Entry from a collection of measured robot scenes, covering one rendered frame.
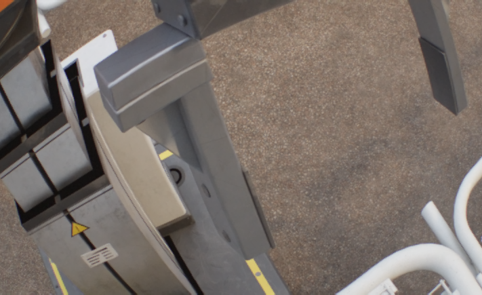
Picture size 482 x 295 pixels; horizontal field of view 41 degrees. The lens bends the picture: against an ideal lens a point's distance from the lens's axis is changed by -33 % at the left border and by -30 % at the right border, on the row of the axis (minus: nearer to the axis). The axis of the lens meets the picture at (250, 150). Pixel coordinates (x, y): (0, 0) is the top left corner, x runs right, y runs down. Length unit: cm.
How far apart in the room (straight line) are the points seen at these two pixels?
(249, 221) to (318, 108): 147
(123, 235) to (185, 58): 73
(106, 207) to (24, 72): 28
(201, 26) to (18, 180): 62
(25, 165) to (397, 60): 121
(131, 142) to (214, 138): 87
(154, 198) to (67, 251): 35
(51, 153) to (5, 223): 110
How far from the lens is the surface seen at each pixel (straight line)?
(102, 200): 95
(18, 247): 189
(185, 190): 144
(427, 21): 38
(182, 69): 30
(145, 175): 126
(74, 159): 89
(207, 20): 29
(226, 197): 33
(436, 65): 39
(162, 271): 114
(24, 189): 91
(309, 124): 179
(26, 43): 71
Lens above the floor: 150
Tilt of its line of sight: 57 degrees down
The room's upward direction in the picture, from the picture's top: 20 degrees counter-clockwise
